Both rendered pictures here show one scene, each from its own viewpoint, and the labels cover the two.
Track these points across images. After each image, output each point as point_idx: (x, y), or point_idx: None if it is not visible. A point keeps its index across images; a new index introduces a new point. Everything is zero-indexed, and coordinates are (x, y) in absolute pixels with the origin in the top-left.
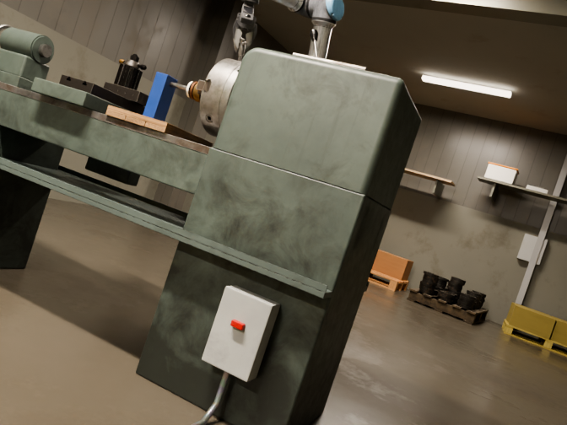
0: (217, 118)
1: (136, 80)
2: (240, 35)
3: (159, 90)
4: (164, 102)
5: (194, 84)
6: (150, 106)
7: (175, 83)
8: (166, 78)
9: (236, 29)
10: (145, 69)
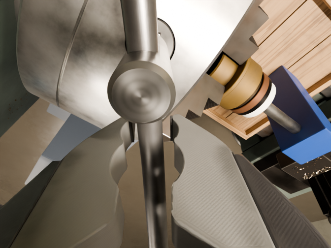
0: None
1: (323, 193)
2: (178, 183)
3: (311, 104)
4: (284, 100)
5: (263, 80)
6: (302, 88)
7: (283, 143)
8: (321, 122)
9: (260, 232)
10: (329, 210)
